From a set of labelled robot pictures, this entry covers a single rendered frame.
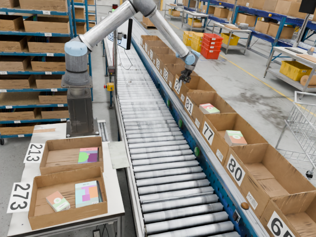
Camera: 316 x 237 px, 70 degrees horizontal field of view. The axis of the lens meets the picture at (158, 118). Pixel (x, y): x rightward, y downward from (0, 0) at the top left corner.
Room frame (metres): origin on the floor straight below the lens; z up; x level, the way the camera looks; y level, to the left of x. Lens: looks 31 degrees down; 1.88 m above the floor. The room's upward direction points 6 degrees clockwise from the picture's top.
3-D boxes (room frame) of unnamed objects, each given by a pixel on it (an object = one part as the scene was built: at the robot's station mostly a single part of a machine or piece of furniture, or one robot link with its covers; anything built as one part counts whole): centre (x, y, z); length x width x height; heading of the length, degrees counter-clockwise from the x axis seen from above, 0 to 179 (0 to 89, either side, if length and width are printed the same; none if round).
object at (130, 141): (1.56, 0.00, 0.72); 0.52 x 0.05 x 0.05; 107
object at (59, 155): (1.17, 0.55, 0.80); 0.38 x 0.28 x 0.10; 108
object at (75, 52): (1.60, 0.63, 1.37); 0.17 x 0.15 x 0.18; 19
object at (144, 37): (3.99, 0.26, 0.96); 0.39 x 0.29 x 0.17; 18
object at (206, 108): (1.81, -0.45, 0.92); 0.16 x 0.11 x 0.07; 29
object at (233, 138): (1.39, -0.59, 0.92); 0.16 x 0.11 x 0.07; 4
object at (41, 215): (0.85, 0.45, 0.80); 0.38 x 0.28 x 0.10; 112
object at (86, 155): (1.20, 0.46, 0.78); 0.19 x 0.14 x 0.02; 14
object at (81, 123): (1.59, 0.63, 0.91); 0.26 x 0.26 x 0.33; 21
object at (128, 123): (1.80, 0.07, 0.72); 0.52 x 0.05 x 0.05; 107
